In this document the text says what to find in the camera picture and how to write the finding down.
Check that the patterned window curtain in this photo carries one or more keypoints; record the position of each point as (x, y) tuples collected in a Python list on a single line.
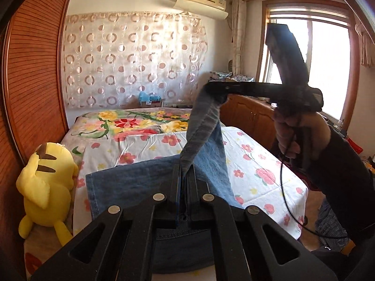
[(366, 44), (238, 35)]

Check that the small cardboard box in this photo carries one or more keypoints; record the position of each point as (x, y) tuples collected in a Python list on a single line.
[(152, 103)]

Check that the wooden side cabinet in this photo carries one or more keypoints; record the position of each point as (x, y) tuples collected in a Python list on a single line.
[(249, 111)]

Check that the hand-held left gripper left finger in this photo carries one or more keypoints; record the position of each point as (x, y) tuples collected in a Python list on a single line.
[(177, 213)]

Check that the sheer curtain with circles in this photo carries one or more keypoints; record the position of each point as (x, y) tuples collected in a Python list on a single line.
[(131, 58)]

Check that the yellow plush toy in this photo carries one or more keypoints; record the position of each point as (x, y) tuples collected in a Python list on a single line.
[(44, 187)]

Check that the patterned packaged bundle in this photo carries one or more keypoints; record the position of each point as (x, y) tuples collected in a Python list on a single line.
[(219, 76)]

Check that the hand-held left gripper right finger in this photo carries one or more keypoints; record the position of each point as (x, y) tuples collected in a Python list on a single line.
[(192, 199)]

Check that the person's right hand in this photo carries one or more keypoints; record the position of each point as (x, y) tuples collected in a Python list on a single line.
[(285, 134)]

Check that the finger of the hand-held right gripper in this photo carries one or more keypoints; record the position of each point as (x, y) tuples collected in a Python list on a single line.
[(249, 89)]

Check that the white fruit print bedsheet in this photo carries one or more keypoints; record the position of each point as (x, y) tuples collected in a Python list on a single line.
[(257, 164)]

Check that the white air conditioner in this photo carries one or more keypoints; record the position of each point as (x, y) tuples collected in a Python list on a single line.
[(202, 0)]

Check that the grey denim cloth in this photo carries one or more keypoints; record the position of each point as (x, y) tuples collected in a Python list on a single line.
[(331, 222)]

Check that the blue denim pants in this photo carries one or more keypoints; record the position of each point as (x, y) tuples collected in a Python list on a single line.
[(146, 175)]

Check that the blue fluffy cloth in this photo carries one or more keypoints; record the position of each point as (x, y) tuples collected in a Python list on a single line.
[(149, 96)]

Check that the cardboard box with patterned cloth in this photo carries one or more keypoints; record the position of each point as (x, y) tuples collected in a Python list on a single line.
[(243, 78)]

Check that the floral blanket with yellow flowers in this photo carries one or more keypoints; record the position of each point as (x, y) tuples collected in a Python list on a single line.
[(131, 123)]

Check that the dark round wall ornament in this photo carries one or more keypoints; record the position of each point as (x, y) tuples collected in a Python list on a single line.
[(231, 65)]

